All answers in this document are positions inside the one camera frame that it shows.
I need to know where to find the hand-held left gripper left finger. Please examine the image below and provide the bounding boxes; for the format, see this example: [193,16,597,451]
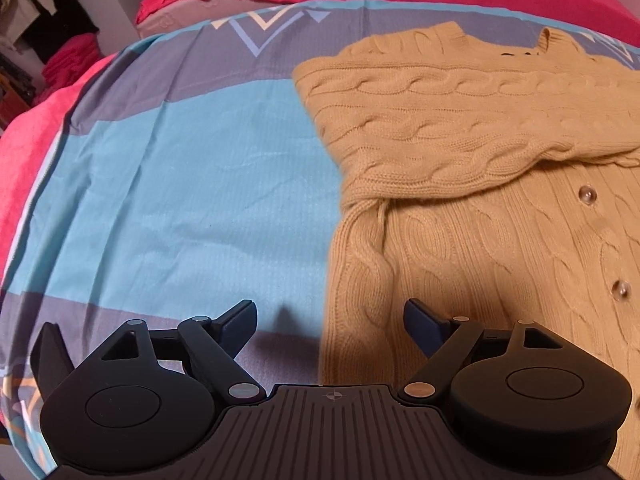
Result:
[70,299,267,406]

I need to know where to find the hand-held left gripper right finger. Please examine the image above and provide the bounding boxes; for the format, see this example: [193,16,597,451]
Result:
[397,298,577,404]

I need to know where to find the yellow cable-knit cardigan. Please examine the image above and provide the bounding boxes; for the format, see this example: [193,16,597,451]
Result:
[291,21,640,441]

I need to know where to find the hanging dark clothes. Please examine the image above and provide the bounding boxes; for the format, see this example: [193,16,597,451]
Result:
[0,0,101,61]

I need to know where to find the blue grey patterned bed sheet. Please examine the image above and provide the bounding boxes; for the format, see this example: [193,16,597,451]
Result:
[0,0,640,480]

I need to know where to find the pink blanket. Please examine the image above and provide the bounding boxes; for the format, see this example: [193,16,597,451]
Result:
[0,52,119,281]

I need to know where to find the embossed beige mattress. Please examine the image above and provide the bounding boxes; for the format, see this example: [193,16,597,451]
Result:
[136,0,238,39]

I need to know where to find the pile of red cloth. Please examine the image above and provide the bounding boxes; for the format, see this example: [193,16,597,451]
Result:
[41,32,104,92]

